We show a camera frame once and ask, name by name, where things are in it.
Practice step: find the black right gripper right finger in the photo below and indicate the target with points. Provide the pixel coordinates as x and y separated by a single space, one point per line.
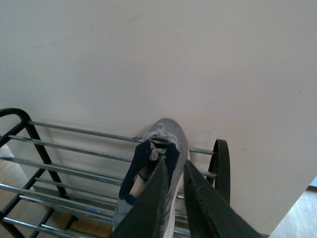
209 215

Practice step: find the grey sneaker white sole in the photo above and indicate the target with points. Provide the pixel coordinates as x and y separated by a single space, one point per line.
165 141

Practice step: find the black metal shoe rack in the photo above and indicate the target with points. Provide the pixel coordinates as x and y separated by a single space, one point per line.
74 177

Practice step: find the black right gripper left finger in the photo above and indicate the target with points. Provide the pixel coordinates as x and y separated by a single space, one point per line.
144 219

